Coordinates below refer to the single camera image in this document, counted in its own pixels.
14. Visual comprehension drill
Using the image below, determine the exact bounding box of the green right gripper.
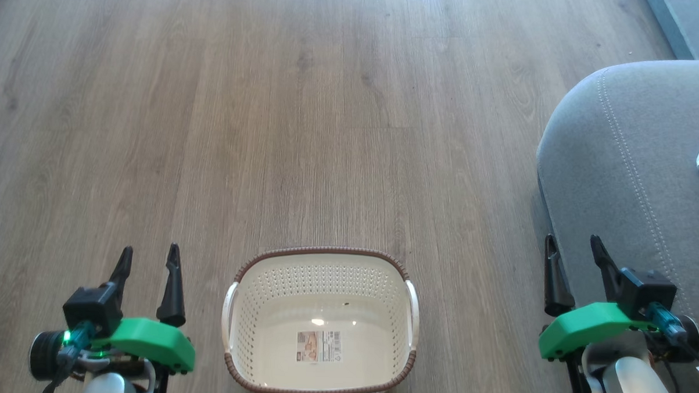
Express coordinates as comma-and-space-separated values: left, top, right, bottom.
537, 232, 661, 366

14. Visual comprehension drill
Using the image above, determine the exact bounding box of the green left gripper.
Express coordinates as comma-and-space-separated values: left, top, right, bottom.
91, 240, 200, 376

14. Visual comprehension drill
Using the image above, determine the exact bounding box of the cream perforated laundry basket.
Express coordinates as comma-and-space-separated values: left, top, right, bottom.
219, 243, 423, 393

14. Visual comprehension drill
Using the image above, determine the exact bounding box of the grey fabric sofa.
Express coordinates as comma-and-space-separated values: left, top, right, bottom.
528, 55, 699, 393

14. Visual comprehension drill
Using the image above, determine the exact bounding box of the black round right gripper motor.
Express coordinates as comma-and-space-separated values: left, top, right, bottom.
666, 328, 699, 365

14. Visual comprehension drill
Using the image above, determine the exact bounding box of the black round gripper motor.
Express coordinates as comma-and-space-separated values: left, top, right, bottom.
666, 328, 699, 365
27, 328, 67, 383

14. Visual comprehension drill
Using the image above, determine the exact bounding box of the black round left gripper motor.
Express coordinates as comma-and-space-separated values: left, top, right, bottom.
27, 328, 67, 383

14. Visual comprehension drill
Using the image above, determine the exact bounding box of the paper label sticker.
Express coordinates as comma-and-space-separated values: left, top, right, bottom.
295, 329, 344, 365

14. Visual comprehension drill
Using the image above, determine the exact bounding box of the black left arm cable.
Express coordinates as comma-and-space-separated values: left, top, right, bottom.
39, 319, 97, 393

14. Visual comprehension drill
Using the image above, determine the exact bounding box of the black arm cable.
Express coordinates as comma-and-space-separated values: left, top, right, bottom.
644, 302, 699, 373
39, 319, 97, 393

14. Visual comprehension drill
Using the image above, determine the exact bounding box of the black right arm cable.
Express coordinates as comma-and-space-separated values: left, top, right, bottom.
644, 302, 699, 373

